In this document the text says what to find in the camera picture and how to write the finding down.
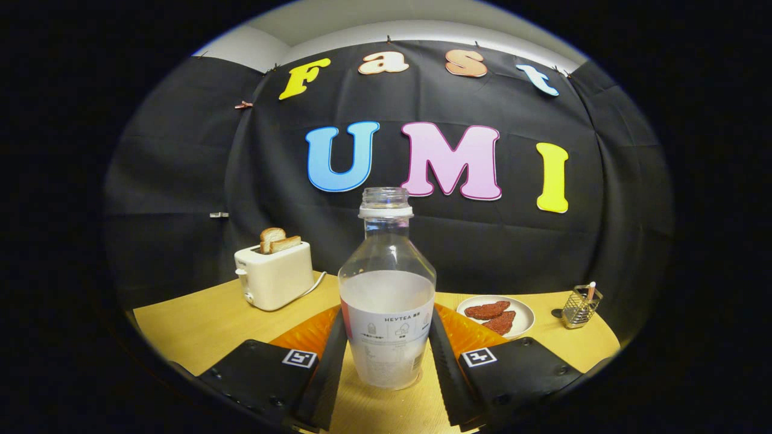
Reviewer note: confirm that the wooden table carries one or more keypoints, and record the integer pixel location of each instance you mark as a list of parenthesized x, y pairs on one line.
[(193, 325)]

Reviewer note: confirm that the red meat slice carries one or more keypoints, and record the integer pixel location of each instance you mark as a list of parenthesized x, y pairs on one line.
[(500, 323), (485, 310)]

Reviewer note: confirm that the toast slice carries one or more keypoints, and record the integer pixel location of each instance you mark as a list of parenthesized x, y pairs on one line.
[(286, 244), (271, 236)]

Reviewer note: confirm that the cream toaster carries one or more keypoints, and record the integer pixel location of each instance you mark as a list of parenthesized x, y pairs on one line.
[(277, 277)]

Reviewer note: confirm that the black backdrop cloth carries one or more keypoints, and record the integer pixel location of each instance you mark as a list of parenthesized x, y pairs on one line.
[(271, 181)]

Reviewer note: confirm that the white round plate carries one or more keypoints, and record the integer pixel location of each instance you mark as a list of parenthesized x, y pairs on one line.
[(525, 313)]

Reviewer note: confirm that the clear juice bottle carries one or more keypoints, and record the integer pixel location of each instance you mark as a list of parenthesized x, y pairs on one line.
[(386, 301)]

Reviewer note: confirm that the pink clip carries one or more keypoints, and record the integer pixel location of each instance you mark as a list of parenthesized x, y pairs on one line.
[(243, 105)]

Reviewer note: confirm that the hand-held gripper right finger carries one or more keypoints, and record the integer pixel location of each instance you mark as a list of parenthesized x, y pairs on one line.
[(449, 380)]

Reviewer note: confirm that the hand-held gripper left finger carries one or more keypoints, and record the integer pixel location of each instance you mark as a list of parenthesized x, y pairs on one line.
[(329, 374)]

